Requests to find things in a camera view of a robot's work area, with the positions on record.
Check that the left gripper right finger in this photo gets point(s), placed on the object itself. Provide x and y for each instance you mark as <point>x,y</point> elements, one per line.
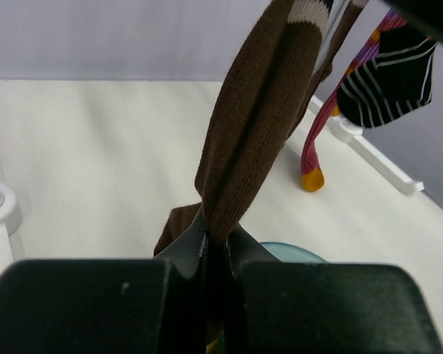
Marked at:
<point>277,307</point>

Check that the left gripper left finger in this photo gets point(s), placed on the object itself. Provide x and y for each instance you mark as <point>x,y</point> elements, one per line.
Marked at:
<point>108,305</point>

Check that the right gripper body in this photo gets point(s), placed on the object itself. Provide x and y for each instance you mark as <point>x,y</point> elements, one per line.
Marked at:
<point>425,15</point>

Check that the black white striped sock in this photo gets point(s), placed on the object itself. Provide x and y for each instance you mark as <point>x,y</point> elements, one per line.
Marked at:
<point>397,81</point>

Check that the brown striped sock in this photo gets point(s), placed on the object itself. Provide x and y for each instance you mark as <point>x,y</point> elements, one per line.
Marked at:
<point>263,98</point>

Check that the teal plastic basket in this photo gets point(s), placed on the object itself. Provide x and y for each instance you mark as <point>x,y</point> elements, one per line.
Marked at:
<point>288,253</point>

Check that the purple red striped sock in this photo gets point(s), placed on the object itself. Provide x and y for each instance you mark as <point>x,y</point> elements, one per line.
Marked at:
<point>312,178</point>

